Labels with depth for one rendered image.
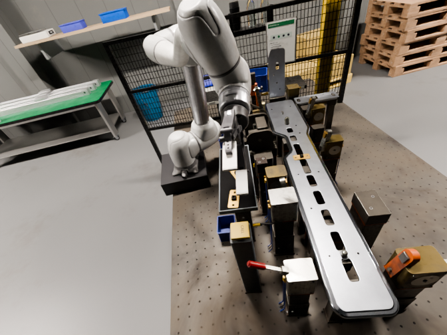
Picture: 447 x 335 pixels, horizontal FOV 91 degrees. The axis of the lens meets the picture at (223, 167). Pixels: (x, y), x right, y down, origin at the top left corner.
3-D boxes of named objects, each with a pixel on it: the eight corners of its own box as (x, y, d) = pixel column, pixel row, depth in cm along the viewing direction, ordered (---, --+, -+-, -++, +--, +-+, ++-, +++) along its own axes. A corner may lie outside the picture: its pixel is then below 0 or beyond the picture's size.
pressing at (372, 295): (415, 315, 61) (417, 313, 60) (330, 320, 64) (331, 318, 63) (293, 99, 164) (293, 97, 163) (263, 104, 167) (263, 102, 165)
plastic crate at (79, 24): (88, 26, 325) (84, 18, 319) (83, 28, 309) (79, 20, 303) (68, 31, 325) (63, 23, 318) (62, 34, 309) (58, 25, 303)
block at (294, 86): (297, 129, 185) (299, 87, 161) (287, 130, 185) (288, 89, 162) (295, 123, 190) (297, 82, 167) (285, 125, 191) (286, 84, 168)
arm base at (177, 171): (171, 181, 148) (169, 175, 144) (175, 158, 164) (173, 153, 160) (198, 177, 147) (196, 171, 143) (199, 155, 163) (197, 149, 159)
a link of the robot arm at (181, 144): (169, 159, 155) (158, 135, 140) (190, 147, 161) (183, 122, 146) (179, 171, 145) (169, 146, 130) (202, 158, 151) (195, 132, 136)
